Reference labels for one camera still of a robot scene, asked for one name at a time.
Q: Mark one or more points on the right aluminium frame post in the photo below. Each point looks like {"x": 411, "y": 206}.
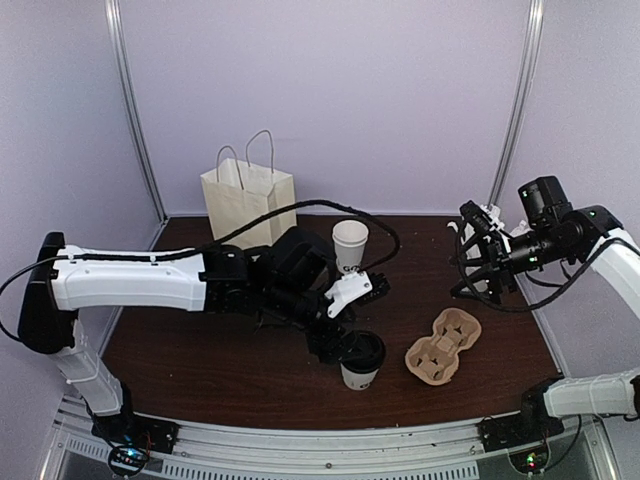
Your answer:
{"x": 526, "y": 75}

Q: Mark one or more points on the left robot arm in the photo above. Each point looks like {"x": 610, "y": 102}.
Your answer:
{"x": 295, "y": 281}

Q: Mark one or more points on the white paper bag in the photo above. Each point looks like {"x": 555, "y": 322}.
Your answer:
{"x": 238, "y": 191}

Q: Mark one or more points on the front aluminium rail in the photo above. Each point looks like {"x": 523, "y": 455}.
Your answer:
{"x": 447, "y": 451}

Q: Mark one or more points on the white wrapped stirrers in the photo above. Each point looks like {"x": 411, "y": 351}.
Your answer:
{"x": 494, "y": 213}

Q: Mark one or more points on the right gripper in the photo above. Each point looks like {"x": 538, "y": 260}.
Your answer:
{"x": 495, "y": 254}

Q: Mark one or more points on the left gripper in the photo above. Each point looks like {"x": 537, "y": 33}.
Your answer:
{"x": 319, "y": 345}

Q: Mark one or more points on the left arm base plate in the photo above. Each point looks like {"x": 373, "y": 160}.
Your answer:
{"x": 133, "y": 441}

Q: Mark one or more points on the aluminium frame post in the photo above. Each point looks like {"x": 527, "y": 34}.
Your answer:
{"x": 526, "y": 75}
{"x": 118, "y": 41}

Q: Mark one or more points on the white paper cup stack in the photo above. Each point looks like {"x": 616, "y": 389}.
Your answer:
{"x": 349, "y": 238}

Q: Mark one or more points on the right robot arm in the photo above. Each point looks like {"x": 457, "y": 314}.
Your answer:
{"x": 596, "y": 243}

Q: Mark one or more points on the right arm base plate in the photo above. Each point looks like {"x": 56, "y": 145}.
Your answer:
{"x": 526, "y": 442}

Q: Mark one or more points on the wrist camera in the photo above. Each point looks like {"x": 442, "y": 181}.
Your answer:
{"x": 356, "y": 287}
{"x": 479, "y": 219}

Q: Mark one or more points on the cardboard cup carrier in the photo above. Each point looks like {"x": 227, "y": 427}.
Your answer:
{"x": 435, "y": 359}

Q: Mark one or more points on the black cup lid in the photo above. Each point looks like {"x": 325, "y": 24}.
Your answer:
{"x": 366, "y": 353}

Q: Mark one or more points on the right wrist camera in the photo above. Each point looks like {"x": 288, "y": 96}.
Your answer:
{"x": 479, "y": 219}

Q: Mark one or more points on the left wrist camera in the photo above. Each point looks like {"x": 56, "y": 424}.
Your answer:
{"x": 356, "y": 287}

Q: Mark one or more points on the left aluminium frame post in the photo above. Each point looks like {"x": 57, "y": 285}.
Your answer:
{"x": 118, "y": 41}

